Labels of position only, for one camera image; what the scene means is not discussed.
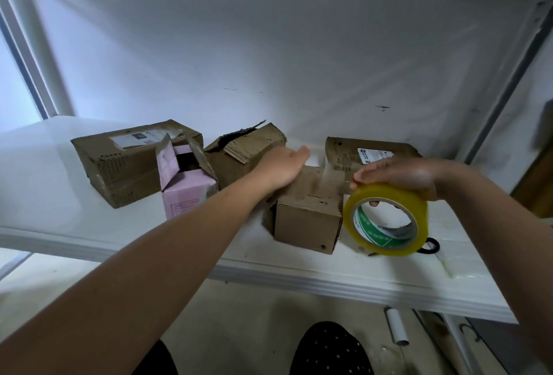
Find person's left hand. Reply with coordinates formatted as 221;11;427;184
251;145;310;203

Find person's right hand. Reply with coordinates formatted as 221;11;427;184
353;157;446;203

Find corrugated cardboard box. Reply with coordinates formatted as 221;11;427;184
204;120;288;190

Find yellow tape roll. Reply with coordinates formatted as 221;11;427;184
342;182;430;258

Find small cardboard box red label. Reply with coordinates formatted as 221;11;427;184
263;163;347;255

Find pink carton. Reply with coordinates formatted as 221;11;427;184
156;133;219;220

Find long cardboard box white label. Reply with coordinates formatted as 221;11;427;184
71;119;204;209

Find person's left forearm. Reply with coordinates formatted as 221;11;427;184
0;172;278;375

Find person's right forearm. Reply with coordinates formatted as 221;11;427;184
432;163;553;367

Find person's black trousers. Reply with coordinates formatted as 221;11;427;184
130;320;375;375

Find wooden stool blue top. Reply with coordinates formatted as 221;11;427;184
510;146;553;220

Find white tube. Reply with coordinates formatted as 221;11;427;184
384;307;411;346

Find white metal shelf rack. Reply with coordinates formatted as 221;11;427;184
0;0;553;375

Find black handled scissors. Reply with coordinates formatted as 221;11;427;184
417;236;441;255

